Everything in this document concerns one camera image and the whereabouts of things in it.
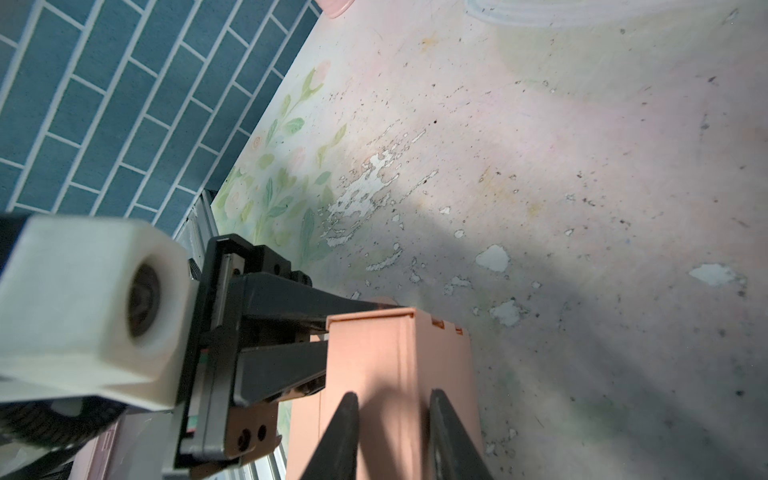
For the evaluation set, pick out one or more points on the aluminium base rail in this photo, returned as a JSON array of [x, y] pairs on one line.
[[207, 222]]

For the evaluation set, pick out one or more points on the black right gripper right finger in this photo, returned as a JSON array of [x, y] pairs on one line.
[[455, 455]]

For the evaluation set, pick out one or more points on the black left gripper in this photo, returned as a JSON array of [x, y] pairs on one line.
[[247, 352]]

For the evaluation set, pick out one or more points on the pink pencil cup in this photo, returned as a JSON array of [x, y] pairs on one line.
[[334, 8]]

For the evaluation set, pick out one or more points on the pink cardboard box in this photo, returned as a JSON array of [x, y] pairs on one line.
[[392, 360]]

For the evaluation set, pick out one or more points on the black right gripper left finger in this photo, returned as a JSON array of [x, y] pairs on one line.
[[335, 457]]

